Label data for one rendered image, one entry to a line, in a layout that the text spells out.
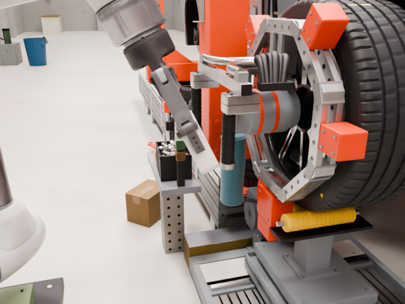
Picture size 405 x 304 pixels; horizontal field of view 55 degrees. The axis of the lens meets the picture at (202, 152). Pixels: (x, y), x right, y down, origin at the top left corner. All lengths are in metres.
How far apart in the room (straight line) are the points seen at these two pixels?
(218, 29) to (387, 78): 0.73
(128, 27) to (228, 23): 1.02
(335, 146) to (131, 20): 0.58
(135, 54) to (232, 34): 1.02
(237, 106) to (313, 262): 0.76
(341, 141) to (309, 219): 0.41
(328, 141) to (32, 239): 0.86
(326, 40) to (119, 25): 0.61
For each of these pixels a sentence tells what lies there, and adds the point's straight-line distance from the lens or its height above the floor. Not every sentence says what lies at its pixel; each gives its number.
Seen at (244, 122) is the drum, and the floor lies 0.84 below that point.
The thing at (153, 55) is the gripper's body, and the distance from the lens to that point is 0.58.
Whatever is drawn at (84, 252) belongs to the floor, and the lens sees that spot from 2.09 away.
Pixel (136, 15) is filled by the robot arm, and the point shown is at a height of 1.14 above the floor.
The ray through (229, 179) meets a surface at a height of 0.59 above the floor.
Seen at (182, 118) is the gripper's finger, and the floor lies 1.01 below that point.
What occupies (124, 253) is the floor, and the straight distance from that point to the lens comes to 2.03.
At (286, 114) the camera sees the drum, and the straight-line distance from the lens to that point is 1.19.
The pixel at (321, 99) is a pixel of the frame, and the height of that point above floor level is 0.94.
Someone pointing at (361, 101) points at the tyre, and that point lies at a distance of 1.01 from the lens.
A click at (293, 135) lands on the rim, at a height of 0.74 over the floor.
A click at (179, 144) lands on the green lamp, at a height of 0.64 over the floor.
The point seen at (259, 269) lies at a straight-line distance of 1.67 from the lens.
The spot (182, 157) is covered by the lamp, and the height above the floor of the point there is 0.59.
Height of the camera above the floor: 1.16
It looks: 21 degrees down
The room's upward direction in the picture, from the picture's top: straight up
